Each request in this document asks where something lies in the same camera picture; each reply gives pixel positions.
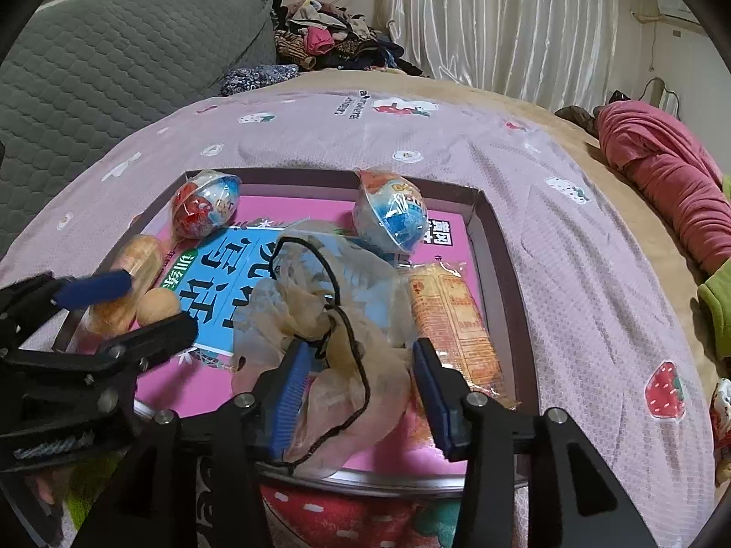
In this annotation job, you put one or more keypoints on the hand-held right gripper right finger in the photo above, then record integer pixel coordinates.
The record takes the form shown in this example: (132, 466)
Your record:
(437, 394)

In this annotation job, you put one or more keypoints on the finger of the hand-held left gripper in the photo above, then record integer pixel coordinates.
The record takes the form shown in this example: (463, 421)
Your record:
(160, 337)
(97, 288)

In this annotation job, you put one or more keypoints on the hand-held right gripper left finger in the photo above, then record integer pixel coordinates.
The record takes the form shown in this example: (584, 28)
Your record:
(291, 394)

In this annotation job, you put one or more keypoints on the beige round ball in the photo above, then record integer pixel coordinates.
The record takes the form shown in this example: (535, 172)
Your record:
(160, 305)

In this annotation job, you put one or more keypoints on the small orange cake packet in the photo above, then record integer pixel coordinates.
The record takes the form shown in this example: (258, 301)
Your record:
(140, 257)

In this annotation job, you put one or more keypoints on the large orange cracker packet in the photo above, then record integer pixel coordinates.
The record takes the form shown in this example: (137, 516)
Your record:
(457, 319)

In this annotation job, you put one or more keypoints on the beige mesh pouch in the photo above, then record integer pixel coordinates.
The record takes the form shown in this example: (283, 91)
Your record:
(354, 308)

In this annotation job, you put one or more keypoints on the pink and blue shallow box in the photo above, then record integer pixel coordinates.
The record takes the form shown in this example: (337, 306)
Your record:
(497, 297)

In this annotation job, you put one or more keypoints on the person's left hand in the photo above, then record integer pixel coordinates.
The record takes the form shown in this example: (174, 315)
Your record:
(43, 488)

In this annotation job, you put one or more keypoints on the pink picture book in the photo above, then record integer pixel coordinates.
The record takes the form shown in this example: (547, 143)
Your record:
(171, 388)

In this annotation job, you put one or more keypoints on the red toy egg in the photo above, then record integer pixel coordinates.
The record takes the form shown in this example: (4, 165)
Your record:
(203, 205)

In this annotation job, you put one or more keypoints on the blue toy egg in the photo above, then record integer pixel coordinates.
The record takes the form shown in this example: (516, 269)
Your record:
(391, 211)

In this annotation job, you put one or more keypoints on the grey quilted headboard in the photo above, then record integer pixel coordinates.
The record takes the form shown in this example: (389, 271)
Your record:
(114, 80)

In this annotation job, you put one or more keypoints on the blue patterned cloth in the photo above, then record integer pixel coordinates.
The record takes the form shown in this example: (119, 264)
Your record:
(257, 80)

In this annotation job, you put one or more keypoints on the small doll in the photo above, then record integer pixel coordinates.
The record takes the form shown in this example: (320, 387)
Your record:
(720, 422)

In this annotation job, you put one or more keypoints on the green cloth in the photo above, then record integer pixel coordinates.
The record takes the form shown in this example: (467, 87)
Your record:
(717, 308)

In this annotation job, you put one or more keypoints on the brown cloth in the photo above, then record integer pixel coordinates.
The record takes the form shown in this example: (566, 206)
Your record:
(577, 114)

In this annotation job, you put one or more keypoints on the pink blanket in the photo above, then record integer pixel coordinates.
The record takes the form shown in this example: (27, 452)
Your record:
(657, 160)

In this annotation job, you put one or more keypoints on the pile of clothes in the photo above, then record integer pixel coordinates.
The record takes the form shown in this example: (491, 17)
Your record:
(331, 34)

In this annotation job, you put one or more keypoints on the white pleated curtain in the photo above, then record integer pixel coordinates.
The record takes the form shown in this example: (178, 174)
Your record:
(502, 23)

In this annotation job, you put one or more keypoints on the white air conditioner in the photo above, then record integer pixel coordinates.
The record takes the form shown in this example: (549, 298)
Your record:
(678, 8)

